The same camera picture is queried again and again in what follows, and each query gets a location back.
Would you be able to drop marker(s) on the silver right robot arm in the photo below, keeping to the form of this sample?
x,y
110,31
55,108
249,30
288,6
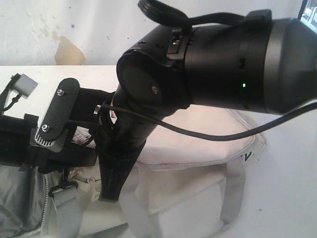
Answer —
x,y
258,64

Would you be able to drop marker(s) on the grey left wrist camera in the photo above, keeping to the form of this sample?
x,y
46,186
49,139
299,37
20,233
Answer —
x,y
24,85

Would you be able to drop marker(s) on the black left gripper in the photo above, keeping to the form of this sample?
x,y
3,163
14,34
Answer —
x,y
18,148

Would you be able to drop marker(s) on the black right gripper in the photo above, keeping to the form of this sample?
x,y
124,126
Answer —
x,y
127,119

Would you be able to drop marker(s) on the white fabric duffel bag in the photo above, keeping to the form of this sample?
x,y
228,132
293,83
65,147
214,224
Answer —
x,y
180,187

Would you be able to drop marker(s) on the black and white marker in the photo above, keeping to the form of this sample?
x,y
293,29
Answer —
x,y
83,137

